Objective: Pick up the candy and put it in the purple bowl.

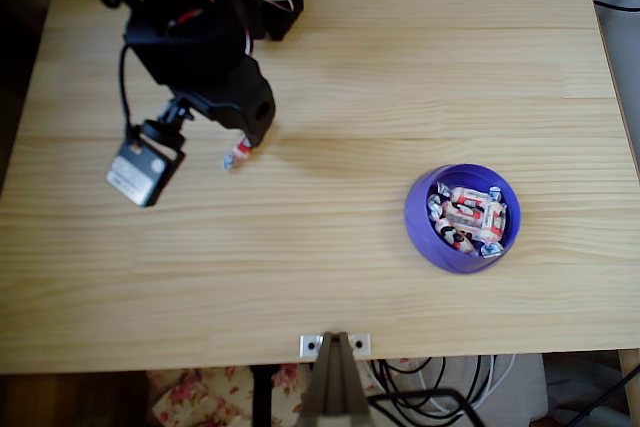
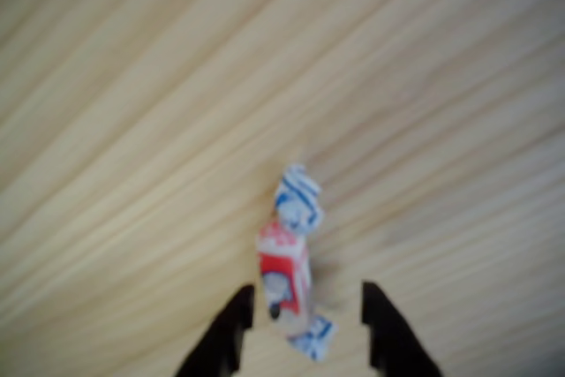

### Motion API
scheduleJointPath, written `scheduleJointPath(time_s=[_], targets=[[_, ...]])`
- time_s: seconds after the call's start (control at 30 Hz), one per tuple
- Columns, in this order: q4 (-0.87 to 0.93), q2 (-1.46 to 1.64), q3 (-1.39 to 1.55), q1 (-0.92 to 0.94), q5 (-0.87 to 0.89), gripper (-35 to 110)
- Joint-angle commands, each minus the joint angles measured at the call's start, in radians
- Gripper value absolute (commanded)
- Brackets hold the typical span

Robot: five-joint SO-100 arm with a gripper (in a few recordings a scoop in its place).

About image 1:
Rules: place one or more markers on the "black metal pole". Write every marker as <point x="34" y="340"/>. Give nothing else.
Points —
<point x="261" y="397"/>

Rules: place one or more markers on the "silver metal bracket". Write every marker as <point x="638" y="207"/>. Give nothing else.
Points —
<point x="307" y="345"/>

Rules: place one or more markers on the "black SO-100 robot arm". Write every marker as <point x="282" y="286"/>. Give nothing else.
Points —
<point x="175" y="22"/>

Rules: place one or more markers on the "wooden table leg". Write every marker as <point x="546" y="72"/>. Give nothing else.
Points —
<point x="631" y="387"/>

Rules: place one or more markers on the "floral patterned cloth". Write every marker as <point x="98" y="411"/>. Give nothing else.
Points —
<point x="200" y="397"/>

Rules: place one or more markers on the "black camera box white label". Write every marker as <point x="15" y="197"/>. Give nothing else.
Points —
<point x="142" y="172"/>

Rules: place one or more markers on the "purple plastic bowl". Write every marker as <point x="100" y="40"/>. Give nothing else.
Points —
<point x="425" y="242"/>

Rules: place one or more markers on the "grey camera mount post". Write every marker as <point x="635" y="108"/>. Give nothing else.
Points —
<point x="335" y="382"/>

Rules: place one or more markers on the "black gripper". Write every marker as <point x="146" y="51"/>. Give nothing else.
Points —
<point x="251" y="112"/>

